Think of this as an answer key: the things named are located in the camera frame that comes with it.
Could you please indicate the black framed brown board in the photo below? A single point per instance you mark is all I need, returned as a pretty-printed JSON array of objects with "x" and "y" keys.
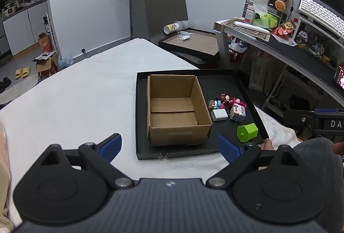
[{"x": 200, "y": 43}]

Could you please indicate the pink white box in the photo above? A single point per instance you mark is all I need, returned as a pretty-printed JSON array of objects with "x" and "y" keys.
[{"x": 249, "y": 15}]

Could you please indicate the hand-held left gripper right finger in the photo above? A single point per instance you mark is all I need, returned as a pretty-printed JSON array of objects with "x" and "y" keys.
[{"x": 227, "y": 148}]

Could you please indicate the white floor rack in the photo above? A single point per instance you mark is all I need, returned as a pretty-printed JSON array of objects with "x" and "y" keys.
[{"x": 49, "y": 31}]

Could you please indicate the white face mask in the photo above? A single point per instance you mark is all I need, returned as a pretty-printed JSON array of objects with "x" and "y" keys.
[{"x": 184, "y": 36}]

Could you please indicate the blue plastic bag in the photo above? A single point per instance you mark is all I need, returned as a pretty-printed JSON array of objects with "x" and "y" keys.
[{"x": 65, "y": 61}]

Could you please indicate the red snack packet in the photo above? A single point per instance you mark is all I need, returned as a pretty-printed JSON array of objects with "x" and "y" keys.
[{"x": 280, "y": 31}]

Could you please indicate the black curved desk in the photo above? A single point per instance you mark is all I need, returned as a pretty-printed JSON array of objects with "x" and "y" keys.
[{"x": 290, "y": 54}]

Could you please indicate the small blue figurine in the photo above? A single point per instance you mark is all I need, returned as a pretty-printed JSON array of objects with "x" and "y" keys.
[{"x": 217, "y": 105}]

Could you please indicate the white tote bag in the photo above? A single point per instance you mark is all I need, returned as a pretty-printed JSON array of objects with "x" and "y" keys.
[{"x": 259, "y": 72}]

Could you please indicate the brown cardboard box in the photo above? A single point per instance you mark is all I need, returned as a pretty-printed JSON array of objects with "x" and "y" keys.
[{"x": 172, "y": 104}]

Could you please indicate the orange box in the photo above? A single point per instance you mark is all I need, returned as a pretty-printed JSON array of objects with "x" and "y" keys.
[{"x": 45, "y": 43}]

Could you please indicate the pink hooded figurine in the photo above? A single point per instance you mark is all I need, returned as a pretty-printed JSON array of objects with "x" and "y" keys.
[{"x": 233, "y": 101}]

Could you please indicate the white cabinet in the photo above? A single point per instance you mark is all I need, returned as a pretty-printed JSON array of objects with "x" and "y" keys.
[{"x": 24, "y": 29}]

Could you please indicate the white tissue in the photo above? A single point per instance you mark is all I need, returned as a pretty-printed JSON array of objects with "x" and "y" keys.
[{"x": 260, "y": 4}]

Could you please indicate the block-headed pink white figurine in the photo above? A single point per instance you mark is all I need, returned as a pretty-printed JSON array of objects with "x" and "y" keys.
[{"x": 237, "y": 112}]

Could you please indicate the green plastic bag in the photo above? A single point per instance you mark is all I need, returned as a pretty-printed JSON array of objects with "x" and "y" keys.
[{"x": 266, "y": 21}]

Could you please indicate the red basket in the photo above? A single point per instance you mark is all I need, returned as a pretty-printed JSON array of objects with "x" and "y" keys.
[{"x": 236, "y": 53}]

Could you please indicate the yellow slipper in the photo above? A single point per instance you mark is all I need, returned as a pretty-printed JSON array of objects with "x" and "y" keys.
[
  {"x": 26, "y": 71},
  {"x": 18, "y": 74}
]

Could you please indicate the green house-shaped toy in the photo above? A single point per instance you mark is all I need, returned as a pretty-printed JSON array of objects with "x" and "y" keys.
[{"x": 246, "y": 133}]

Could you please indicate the white charger cube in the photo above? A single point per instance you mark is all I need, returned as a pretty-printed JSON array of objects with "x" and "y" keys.
[{"x": 219, "y": 115}]

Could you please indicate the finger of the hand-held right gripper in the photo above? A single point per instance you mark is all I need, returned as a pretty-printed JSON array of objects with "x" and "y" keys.
[
  {"x": 298, "y": 117},
  {"x": 326, "y": 110}
]

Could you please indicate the cardboard box with black lid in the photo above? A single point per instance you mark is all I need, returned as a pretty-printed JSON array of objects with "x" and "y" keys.
[{"x": 45, "y": 62}]

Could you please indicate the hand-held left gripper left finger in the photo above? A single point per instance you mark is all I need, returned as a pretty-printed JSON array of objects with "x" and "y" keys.
[{"x": 110, "y": 145}]

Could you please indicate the grey leaning board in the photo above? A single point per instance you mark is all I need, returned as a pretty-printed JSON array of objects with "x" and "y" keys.
[{"x": 164, "y": 7}]

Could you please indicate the white rolled paper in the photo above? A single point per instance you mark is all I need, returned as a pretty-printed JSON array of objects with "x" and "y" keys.
[{"x": 251, "y": 27}]

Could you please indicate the yellow white paper cup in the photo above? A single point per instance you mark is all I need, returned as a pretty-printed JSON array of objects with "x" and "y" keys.
[{"x": 173, "y": 27}]

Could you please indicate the orange round toy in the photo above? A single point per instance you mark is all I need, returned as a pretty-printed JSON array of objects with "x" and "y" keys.
[{"x": 280, "y": 5}]

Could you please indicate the person's right hand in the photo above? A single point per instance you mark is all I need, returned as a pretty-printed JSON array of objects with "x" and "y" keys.
[{"x": 340, "y": 148}]

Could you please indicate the beige cloth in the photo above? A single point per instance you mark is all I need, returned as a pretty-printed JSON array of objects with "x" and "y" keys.
[{"x": 4, "y": 174}]

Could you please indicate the white keyboard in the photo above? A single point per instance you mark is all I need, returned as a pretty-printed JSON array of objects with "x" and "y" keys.
[{"x": 319, "y": 14}]

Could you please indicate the person's grey trouser leg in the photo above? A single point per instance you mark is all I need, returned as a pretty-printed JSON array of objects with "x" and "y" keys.
[{"x": 322, "y": 168}]

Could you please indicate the black tray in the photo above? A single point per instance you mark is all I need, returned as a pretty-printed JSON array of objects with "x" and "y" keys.
[{"x": 224, "y": 128}]

